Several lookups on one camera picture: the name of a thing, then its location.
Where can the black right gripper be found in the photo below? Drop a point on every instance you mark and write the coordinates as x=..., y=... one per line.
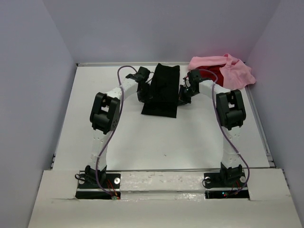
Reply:
x=182, y=99

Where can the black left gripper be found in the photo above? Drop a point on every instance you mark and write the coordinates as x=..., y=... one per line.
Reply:
x=145, y=98

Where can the black t-shirt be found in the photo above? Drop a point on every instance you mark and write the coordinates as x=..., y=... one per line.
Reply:
x=164, y=90

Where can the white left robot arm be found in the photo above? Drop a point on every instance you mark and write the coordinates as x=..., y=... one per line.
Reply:
x=105, y=115

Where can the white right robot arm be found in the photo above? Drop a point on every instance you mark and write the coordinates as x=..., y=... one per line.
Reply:
x=230, y=114

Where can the red t-shirt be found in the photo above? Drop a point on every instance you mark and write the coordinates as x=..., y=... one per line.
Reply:
x=213, y=73

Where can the pink t-shirt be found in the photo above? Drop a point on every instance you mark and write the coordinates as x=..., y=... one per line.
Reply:
x=235, y=73

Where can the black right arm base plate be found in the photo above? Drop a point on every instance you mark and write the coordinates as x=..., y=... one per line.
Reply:
x=216, y=188

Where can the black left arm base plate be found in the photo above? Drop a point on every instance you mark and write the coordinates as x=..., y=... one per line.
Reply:
x=88, y=188

